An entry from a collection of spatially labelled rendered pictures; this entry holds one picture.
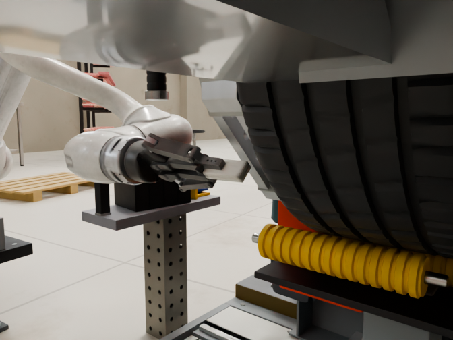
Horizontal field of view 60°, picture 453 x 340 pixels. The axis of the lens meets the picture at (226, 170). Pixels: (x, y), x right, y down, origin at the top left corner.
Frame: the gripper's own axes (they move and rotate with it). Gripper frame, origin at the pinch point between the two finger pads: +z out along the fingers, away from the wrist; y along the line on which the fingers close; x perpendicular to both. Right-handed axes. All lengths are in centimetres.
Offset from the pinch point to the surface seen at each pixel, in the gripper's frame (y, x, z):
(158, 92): 6.6, 10.7, -18.2
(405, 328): -28.5, -5.7, 22.0
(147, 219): -32, 3, -50
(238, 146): 2.0, 2.9, 1.7
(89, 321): -64, -27, -85
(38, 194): -120, 39, -309
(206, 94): 11.7, 3.4, 1.5
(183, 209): -42, 13, -50
